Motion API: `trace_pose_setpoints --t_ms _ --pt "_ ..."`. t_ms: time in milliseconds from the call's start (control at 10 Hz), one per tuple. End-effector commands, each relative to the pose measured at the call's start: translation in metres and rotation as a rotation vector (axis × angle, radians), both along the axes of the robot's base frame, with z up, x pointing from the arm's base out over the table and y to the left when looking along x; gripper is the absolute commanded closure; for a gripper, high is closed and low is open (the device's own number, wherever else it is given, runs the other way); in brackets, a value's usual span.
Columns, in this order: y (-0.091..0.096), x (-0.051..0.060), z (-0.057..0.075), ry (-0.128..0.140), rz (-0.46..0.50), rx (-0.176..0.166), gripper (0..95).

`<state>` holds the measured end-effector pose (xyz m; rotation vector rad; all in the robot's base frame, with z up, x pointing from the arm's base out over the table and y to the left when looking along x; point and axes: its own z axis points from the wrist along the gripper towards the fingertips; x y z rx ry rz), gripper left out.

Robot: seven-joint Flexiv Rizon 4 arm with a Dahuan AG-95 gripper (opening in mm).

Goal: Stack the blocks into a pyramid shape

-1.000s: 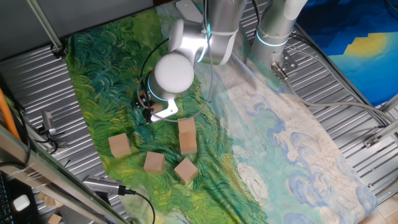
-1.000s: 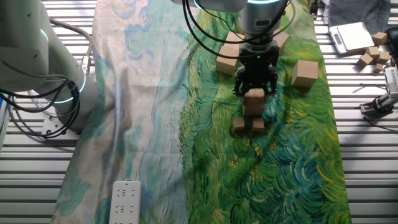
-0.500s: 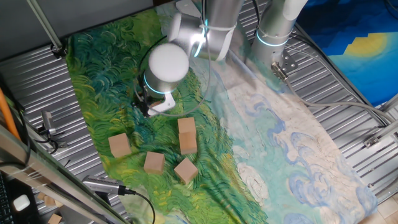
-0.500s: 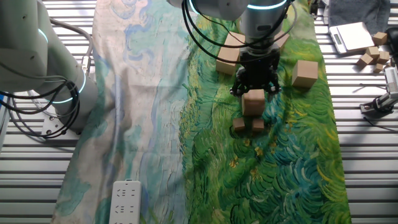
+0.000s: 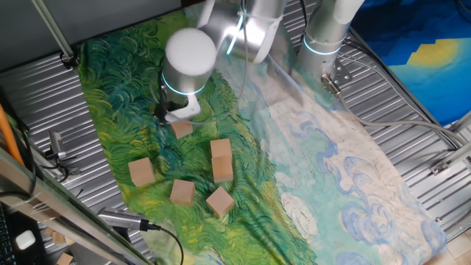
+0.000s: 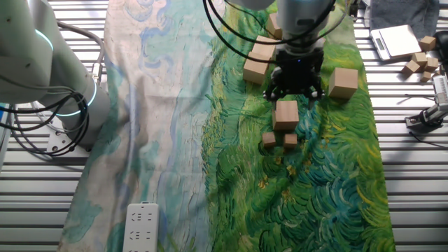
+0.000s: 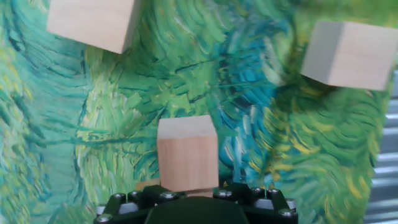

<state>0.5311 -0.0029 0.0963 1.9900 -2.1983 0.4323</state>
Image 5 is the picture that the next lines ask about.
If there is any large wooden cube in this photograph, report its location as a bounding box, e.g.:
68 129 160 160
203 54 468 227
169 179 196 208
205 185 236 219
127 157 157 188
211 155 235 184
210 138 233 160
170 119 194 140

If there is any painted landscape cloth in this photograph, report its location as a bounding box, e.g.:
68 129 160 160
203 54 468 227
76 7 448 265

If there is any blue and yellow cloth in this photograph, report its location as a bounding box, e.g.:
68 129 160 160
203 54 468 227
349 0 471 127

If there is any slanted metal pole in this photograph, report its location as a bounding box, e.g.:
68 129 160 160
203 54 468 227
31 0 80 71

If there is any orange pipe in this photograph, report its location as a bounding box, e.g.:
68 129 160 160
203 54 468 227
0 102 25 166

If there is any white earbud case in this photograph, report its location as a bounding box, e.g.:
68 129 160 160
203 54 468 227
15 230 37 251

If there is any black keyboard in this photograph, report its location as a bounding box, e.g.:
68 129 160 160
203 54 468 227
0 205 18 265

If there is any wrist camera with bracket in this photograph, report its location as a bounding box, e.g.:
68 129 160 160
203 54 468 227
154 86 202 124

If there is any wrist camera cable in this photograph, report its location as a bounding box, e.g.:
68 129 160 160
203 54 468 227
149 0 249 127

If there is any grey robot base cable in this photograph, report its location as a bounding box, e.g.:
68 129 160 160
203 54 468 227
320 72 468 148

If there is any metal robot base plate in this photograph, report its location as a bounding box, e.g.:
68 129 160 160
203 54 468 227
329 58 353 91

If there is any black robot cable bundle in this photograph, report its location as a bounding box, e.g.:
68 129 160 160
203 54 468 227
300 0 310 43

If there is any black camera cable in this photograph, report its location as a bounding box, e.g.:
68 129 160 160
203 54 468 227
157 225 185 265

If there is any ribbed silver camera on stand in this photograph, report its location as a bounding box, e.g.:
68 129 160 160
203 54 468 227
96 207 162 244

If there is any aluminium frame beam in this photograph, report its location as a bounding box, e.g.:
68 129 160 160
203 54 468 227
0 146 155 265

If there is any black hanging cable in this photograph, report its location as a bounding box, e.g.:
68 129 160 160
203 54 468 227
14 121 38 196

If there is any metal corner bracket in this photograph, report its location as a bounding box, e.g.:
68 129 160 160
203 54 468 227
429 160 452 177

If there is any aluminium frame rail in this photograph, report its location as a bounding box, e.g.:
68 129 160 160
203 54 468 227
447 110 471 135
441 141 471 165

